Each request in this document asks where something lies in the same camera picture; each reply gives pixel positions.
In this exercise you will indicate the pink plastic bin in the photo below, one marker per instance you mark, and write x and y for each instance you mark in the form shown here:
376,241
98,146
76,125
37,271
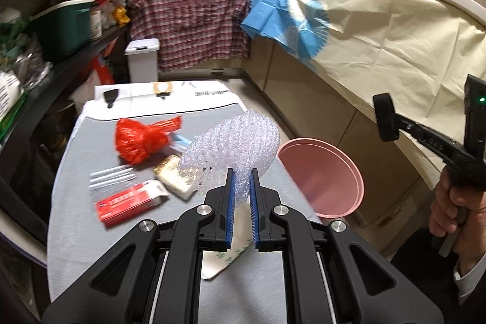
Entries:
322,176

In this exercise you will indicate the yellow toy figure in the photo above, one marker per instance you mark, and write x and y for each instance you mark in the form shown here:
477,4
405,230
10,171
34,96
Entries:
121,15

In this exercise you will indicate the clear bags of goods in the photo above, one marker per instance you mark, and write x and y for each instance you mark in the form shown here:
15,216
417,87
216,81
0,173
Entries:
19,54

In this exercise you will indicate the red and white carton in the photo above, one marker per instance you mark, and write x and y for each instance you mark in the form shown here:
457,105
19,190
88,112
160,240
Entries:
102,71

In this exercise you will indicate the person's right forearm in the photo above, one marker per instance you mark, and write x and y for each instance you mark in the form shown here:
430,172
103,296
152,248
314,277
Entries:
470,282

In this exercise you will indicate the cream and blue printed cloth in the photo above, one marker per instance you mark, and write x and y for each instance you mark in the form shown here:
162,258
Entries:
379,28

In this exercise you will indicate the white plastic jar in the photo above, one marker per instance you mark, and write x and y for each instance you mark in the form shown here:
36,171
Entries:
95,22

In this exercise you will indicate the red cardboard box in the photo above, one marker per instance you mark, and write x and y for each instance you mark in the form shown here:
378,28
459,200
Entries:
129,200

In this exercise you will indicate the white plastic fork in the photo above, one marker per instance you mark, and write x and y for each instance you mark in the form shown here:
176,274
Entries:
110,178

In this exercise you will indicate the blue and white wrapper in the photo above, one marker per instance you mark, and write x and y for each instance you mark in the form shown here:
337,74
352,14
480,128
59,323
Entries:
180,141

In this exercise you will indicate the clear bubble wrap sheet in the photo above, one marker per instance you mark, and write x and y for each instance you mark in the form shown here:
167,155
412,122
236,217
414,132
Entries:
227,141

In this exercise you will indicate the white paper with green print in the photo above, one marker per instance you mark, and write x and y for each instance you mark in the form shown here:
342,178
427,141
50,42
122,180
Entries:
237,252

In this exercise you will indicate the red plastic bag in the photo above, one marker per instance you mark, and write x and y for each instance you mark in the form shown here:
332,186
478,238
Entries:
136,140

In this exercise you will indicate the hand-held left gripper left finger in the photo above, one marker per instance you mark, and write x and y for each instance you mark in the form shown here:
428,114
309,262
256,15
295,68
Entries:
230,206

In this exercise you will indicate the green storage box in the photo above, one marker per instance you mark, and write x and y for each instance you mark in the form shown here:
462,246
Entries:
62,30

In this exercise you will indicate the black storage shelf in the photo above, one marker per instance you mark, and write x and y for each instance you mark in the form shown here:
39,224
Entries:
34,119

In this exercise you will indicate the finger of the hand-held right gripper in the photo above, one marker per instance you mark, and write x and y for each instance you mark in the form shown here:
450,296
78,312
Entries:
387,119

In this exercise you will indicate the red plaid shirt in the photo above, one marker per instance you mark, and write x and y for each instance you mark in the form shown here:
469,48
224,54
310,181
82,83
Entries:
190,20

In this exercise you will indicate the person's right hand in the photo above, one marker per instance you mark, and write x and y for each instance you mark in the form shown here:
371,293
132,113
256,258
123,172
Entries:
444,210

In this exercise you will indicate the white lidded waste bin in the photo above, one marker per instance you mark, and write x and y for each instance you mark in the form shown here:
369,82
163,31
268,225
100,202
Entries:
142,62

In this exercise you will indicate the beige snack packet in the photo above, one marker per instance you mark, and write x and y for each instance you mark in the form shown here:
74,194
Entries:
172,178

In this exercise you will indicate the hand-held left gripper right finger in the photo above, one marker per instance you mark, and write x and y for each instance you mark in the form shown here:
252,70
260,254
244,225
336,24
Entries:
254,210

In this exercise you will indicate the person's dark clothing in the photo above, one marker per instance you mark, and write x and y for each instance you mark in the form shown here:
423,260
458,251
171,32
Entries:
421,271

